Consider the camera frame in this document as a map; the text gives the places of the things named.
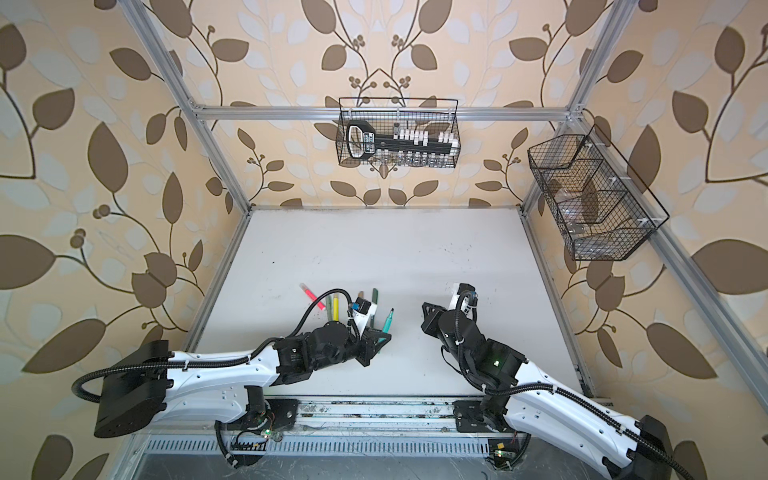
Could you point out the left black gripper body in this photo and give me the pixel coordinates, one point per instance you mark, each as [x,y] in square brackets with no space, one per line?
[362,349]

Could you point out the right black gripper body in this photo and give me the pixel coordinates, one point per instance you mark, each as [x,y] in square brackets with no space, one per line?
[435,325]

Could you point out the green highlighter marker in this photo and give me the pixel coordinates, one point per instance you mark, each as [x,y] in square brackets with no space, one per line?
[388,321]

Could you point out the pink highlighter marker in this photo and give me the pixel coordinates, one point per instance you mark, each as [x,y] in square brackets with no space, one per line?
[312,296]

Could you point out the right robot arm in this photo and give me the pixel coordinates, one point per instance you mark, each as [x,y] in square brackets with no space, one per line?
[519,396]

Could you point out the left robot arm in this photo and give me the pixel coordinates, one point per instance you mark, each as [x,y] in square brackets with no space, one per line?
[155,385]

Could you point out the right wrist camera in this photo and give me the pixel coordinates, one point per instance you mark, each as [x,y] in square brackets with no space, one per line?
[464,299]

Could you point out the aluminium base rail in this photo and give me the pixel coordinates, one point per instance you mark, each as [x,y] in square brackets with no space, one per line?
[437,427]

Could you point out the right black wire basket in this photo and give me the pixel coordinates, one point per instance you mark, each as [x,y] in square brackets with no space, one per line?
[602,207]

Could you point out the black wire basket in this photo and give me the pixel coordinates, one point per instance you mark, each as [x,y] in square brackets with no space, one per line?
[432,113]
[602,207]

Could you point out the black socket rail tool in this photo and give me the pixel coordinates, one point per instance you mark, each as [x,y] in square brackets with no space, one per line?
[364,142]

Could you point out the rear black wire basket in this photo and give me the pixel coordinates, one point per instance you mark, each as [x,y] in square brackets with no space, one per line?
[432,113]

